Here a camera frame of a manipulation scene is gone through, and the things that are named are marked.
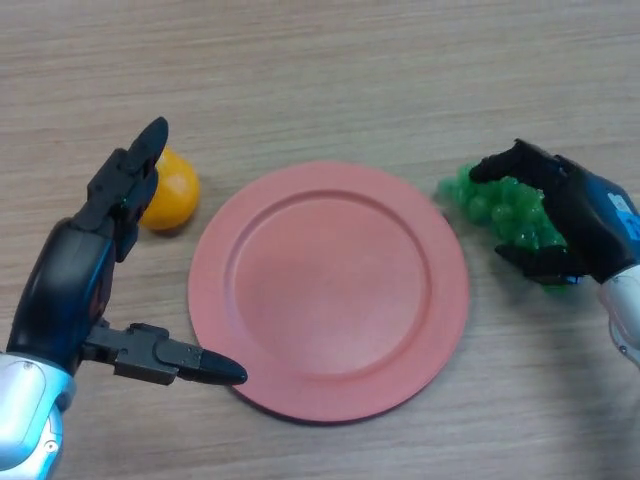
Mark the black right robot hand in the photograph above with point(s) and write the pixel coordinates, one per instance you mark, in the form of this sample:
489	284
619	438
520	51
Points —
585	220

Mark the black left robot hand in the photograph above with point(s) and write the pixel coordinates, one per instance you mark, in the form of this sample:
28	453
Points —
60	285

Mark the green grape bunch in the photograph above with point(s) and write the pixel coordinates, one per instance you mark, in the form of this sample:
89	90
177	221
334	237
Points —
510	215

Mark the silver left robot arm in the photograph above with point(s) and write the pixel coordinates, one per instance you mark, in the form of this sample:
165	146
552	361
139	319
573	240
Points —
25	415

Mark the pink round plate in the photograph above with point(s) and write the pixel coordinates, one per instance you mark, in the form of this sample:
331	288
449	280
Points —
330	295

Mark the yellow pear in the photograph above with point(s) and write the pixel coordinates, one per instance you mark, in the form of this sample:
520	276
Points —
175	192

